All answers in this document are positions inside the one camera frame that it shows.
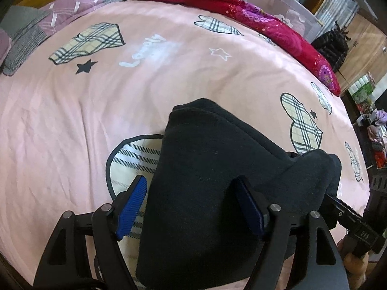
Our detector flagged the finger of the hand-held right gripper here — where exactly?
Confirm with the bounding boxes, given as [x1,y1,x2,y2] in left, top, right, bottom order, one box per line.
[324,194,354,228]

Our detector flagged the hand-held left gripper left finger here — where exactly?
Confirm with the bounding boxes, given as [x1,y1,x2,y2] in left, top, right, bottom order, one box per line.
[33,174,148,290]

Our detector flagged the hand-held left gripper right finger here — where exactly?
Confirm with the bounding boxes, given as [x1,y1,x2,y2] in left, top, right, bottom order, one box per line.
[231,177,348,290]

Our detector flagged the black pants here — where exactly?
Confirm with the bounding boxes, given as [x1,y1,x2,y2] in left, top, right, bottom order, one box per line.
[135,98,342,289]

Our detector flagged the person's right hand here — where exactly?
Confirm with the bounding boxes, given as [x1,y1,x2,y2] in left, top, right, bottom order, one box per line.
[336,239,370,281]

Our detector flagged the pile of colourful clothes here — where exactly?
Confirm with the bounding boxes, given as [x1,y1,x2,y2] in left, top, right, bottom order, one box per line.
[357,109,387,170]

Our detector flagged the pink printed bedsheet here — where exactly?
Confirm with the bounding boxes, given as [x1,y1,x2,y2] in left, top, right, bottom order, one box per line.
[0,0,371,290]

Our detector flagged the green boxes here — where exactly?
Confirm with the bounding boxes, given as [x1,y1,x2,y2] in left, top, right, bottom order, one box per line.
[348,77,377,103]

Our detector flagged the black jacket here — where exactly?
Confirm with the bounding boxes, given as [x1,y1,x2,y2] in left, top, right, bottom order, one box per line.
[311,21,350,73]

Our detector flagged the wooden wardrobe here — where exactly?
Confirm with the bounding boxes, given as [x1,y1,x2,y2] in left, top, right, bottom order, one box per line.
[314,0,387,88]

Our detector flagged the purple and grey pillow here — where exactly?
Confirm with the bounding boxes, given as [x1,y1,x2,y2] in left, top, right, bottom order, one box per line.
[39,0,129,34]
[0,5,53,77]

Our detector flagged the striped curtain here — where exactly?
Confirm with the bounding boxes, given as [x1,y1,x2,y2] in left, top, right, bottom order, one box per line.
[314,0,360,31]

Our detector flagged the grey bed guard rail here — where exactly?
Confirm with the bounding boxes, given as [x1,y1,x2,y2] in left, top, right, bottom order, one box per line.
[187,0,321,41]

